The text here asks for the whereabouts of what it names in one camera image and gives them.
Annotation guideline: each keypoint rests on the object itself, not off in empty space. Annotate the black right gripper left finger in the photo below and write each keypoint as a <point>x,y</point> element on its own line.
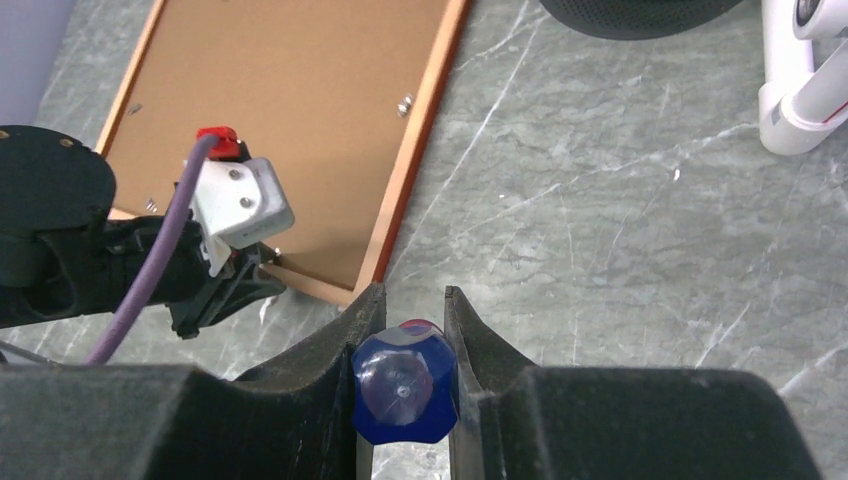
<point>289,417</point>

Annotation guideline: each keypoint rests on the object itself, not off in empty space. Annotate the black filament spool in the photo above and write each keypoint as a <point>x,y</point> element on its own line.
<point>634,20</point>

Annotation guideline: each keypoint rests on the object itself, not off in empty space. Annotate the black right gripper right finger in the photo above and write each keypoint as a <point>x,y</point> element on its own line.
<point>520,420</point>

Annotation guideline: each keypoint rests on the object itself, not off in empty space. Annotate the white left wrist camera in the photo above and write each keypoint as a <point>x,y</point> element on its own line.
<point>238,199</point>

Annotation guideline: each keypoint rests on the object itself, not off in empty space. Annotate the blue red screwdriver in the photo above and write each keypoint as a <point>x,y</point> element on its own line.
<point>405,385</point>

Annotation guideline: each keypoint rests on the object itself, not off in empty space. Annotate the metal frame clip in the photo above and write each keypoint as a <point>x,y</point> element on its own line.
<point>405,106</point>

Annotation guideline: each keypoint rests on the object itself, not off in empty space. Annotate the orange wooden picture frame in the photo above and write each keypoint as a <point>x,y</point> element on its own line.
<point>311,85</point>

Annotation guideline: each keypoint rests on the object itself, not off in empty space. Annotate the white pvc pipe rack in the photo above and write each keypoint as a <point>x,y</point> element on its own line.
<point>804,97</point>

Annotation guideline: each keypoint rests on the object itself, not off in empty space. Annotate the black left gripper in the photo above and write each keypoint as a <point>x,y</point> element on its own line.
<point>62,256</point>

